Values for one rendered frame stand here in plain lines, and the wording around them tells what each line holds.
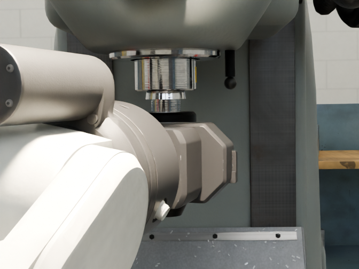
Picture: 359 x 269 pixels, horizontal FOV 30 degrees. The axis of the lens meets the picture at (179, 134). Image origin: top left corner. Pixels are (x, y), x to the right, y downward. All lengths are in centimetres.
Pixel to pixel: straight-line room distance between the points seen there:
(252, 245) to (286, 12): 37
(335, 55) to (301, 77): 392
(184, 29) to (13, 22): 451
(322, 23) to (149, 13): 440
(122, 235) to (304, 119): 64
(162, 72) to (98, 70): 16
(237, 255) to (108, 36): 50
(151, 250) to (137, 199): 60
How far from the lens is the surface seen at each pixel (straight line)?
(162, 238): 90
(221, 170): 45
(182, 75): 50
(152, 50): 48
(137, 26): 44
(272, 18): 63
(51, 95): 29
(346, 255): 450
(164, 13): 44
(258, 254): 90
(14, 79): 27
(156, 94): 51
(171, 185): 39
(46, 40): 486
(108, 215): 27
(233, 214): 91
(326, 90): 480
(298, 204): 91
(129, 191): 28
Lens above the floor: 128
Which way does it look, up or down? 3 degrees down
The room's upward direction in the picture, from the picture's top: 1 degrees counter-clockwise
